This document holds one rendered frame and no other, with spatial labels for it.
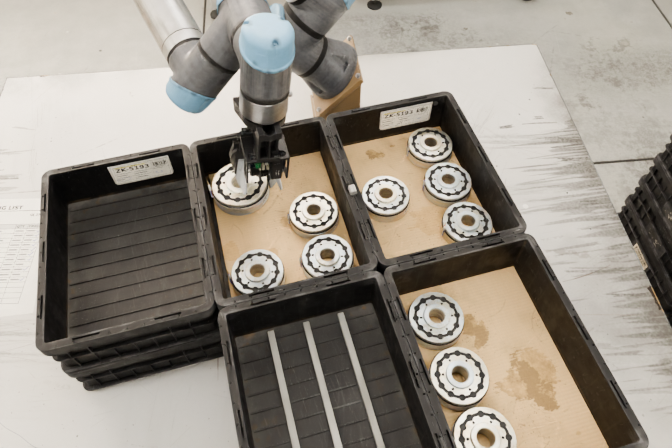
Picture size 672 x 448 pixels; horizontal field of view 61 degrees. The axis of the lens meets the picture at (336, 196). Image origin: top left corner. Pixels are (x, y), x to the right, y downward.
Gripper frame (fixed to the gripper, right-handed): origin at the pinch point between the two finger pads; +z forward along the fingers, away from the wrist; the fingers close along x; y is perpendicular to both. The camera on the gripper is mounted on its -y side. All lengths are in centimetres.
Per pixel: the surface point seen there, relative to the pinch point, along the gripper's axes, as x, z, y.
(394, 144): 36.3, 12.1, -15.3
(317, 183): 16.0, 15.1, -9.2
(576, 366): 48, 7, 45
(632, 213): 132, 56, -10
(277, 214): 5.7, 16.6, -3.4
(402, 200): 31.1, 9.8, 2.5
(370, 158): 29.5, 13.1, -12.8
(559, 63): 173, 76, -109
